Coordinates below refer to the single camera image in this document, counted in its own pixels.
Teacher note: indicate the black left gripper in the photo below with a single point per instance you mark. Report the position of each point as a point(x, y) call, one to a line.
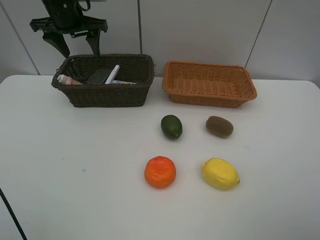
point(66, 17)

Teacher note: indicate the pink lotion bottle white cap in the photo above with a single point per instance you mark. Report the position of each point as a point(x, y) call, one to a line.
point(67, 80)

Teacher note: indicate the black whiteboard eraser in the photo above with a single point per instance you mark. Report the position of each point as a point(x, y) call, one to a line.
point(99, 77)

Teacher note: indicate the white marker pink caps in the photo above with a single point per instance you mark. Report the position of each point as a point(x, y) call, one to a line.
point(112, 75)

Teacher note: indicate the white shampoo bottle blue cap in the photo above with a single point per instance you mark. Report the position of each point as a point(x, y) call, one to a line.
point(119, 82)

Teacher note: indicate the green avocado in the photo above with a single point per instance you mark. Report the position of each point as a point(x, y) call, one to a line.
point(171, 127)

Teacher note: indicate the orange tangerine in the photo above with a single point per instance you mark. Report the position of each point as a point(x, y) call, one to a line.
point(160, 172)

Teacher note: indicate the brown kiwi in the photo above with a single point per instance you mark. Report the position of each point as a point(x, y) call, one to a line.
point(219, 126)

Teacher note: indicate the yellow lemon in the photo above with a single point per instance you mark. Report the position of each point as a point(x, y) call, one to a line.
point(220, 174)

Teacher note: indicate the dark brown wicker basket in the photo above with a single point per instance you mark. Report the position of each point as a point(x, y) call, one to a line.
point(135, 68)

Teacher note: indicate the orange wicker basket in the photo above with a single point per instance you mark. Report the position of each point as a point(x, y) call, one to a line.
point(215, 85)

